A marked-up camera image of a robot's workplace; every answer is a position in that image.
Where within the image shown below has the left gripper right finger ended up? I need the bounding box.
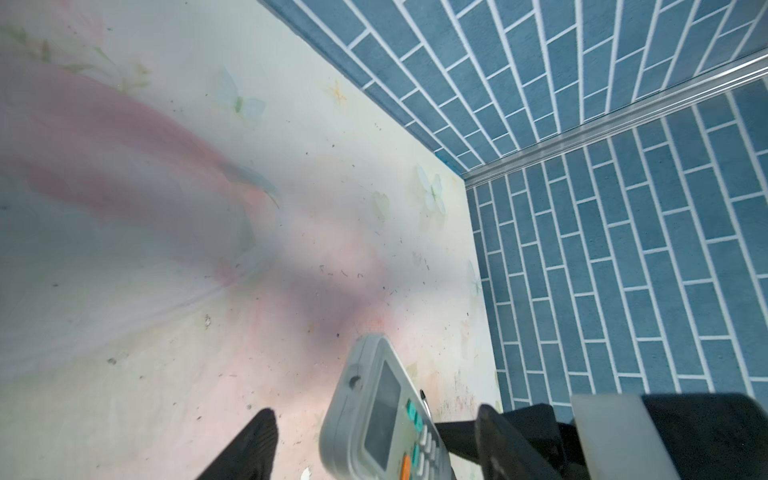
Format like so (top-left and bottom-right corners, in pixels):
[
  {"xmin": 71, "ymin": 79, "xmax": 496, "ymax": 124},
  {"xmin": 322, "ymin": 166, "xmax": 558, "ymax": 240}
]
[{"xmin": 475, "ymin": 404, "xmax": 561, "ymax": 480}]

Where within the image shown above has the white remote control near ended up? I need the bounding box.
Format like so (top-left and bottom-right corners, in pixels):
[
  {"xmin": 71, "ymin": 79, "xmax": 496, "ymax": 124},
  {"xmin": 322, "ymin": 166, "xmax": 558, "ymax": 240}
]
[{"xmin": 319, "ymin": 334, "xmax": 455, "ymax": 480}]

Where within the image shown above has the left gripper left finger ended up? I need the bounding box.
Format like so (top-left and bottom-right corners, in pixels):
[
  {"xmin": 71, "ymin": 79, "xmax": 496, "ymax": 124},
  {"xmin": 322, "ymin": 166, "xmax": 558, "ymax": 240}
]
[{"xmin": 198, "ymin": 408, "xmax": 279, "ymax": 480}]

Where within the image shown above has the right aluminium corner post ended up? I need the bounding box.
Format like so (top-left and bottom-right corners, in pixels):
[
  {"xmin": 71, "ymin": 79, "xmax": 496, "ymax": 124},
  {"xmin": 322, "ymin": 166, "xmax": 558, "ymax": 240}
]
[{"xmin": 463, "ymin": 49, "xmax": 767, "ymax": 188}]

